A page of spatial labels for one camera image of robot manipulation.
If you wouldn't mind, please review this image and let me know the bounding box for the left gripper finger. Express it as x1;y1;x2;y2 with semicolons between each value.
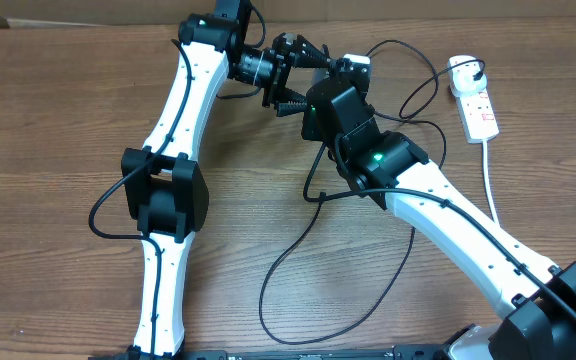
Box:
274;88;310;117
292;36;335;69

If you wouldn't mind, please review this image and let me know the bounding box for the blue Galaxy smartphone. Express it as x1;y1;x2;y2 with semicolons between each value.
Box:
311;68;330;91

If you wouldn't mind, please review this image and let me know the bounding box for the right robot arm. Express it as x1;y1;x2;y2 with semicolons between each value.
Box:
305;79;576;359

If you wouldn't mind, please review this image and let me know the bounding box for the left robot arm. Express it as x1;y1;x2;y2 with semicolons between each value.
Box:
121;1;330;359

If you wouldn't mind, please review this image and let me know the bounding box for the white charger plug adapter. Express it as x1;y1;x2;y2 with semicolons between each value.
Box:
447;55;487;98

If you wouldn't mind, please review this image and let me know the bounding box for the white power strip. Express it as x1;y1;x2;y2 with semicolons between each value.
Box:
456;90;500;144

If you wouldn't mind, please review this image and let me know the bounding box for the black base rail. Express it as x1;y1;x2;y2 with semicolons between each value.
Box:
87;344;532;360

